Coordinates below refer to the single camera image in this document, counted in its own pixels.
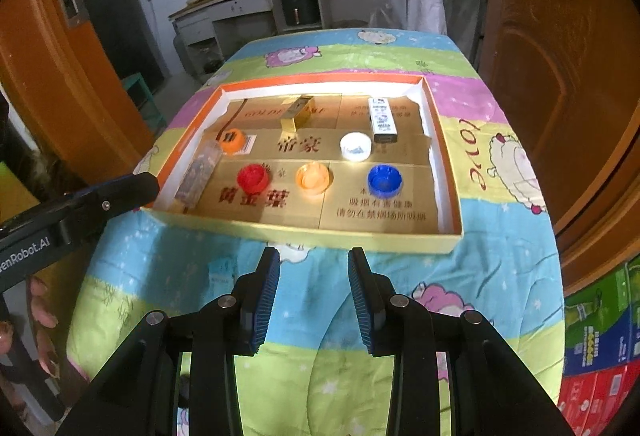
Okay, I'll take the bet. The person's left hand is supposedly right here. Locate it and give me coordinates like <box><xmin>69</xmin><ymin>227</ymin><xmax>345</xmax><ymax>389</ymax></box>
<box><xmin>27</xmin><ymin>276</ymin><xmax>63</xmax><ymax>377</ymax></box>

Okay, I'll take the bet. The white printed rectangular box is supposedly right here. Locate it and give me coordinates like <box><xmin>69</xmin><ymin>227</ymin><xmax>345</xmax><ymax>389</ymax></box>
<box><xmin>367</xmin><ymin>96</ymin><xmax>399</xmax><ymax>143</ymax></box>

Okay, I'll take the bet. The black cabinet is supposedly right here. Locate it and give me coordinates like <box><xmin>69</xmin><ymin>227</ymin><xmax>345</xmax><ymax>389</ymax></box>
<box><xmin>82</xmin><ymin>0</ymin><xmax>166</xmax><ymax>90</ymax></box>

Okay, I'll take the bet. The orange wooden door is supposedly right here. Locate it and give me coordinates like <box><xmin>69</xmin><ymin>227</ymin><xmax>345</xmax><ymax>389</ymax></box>
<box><xmin>0</xmin><ymin>0</ymin><xmax>156</xmax><ymax>177</ymax></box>

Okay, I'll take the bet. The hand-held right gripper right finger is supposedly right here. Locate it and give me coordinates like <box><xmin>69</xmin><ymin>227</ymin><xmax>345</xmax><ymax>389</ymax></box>
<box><xmin>347</xmin><ymin>246</ymin><xmax>576</xmax><ymax>436</ymax></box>

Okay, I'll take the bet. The grey kitchen counter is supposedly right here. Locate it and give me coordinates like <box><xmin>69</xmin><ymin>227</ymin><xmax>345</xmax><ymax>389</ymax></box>
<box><xmin>170</xmin><ymin>0</ymin><xmax>333</xmax><ymax>77</ymax></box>

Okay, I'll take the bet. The white bottle cap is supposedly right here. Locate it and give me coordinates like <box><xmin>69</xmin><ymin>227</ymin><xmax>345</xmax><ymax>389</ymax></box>
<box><xmin>340</xmin><ymin>132</ymin><xmax>373</xmax><ymax>162</ymax></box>

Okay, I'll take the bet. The gold rectangular box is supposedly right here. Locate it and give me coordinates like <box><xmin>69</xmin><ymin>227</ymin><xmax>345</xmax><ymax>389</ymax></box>
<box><xmin>280</xmin><ymin>95</ymin><xmax>316</xmax><ymax>135</ymax></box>

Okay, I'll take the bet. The green and blue carton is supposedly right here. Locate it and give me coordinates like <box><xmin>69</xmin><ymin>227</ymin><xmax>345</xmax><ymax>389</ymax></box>
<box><xmin>564</xmin><ymin>256</ymin><xmax>640</xmax><ymax>373</ymax></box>

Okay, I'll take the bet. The large orange bottle cap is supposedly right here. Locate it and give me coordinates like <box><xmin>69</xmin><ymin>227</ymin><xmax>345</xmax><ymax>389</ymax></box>
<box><xmin>295</xmin><ymin>163</ymin><xmax>332</xmax><ymax>193</ymax></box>

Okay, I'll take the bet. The gold cardboard liner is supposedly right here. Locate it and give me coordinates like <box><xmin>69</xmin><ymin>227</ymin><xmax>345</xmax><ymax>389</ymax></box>
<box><xmin>192</xmin><ymin>94</ymin><xmax>441</xmax><ymax>234</ymax></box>

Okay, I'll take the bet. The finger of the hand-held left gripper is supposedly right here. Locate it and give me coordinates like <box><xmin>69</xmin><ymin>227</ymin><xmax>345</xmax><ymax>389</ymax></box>
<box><xmin>62</xmin><ymin>173</ymin><xmax>146</xmax><ymax>199</ymax></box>
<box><xmin>65</xmin><ymin>172</ymin><xmax>161</xmax><ymax>229</ymax></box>

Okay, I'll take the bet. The black appliance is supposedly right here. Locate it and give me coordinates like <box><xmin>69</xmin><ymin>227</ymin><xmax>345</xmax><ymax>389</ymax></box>
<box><xmin>280</xmin><ymin>0</ymin><xmax>321</xmax><ymax>30</ymax></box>

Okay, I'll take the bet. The floral clear rectangular box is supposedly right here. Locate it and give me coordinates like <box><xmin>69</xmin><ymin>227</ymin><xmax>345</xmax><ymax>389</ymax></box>
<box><xmin>175</xmin><ymin>141</ymin><xmax>222</xmax><ymax>207</ymax></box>

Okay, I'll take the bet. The red carton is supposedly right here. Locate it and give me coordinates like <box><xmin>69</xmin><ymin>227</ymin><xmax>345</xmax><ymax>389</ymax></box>
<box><xmin>556</xmin><ymin>361</ymin><xmax>632</xmax><ymax>436</ymax></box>

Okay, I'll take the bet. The shallow yellow orange cardboard box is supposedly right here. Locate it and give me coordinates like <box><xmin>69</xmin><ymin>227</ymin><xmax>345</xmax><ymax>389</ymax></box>
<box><xmin>134</xmin><ymin>74</ymin><xmax>463</xmax><ymax>257</ymax></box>

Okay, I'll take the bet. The small orange bottle cap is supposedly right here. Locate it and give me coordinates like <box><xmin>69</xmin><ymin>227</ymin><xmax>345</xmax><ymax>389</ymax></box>
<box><xmin>220</xmin><ymin>129</ymin><xmax>247</xmax><ymax>153</ymax></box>

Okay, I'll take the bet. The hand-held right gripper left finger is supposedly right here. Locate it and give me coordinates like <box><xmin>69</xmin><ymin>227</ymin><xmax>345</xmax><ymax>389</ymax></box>
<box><xmin>55</xmin><ymin>246</ymin><xmax>281</xmax><ymax>436</ymax></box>

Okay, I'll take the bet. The green stool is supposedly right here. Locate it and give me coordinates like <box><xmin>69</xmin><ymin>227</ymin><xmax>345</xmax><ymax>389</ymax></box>
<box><xmin>122</xmin><ymin>72</ymin><xmax>168</xmax><ymax>132</ymax></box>

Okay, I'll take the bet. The brown wooden door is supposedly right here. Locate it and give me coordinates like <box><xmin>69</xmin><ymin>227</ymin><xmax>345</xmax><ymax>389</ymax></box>
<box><xmin>475</xmin><ymin>0</ymin><xmax>640</xmax><ymax>267</ymax></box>

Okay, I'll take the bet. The red bottle cap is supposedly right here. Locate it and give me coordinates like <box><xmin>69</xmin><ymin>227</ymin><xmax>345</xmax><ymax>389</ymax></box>
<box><xmin>236</xmin><ymin>165</ymin><xmax>271</xmax><ymax>193</ymax></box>

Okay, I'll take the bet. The blue bottle cap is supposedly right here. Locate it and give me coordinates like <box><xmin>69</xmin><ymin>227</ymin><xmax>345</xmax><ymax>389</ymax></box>
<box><xmin>367</xmin><ymin>165</ymin><xmax>404</xmax><ymax>197</ymax></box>

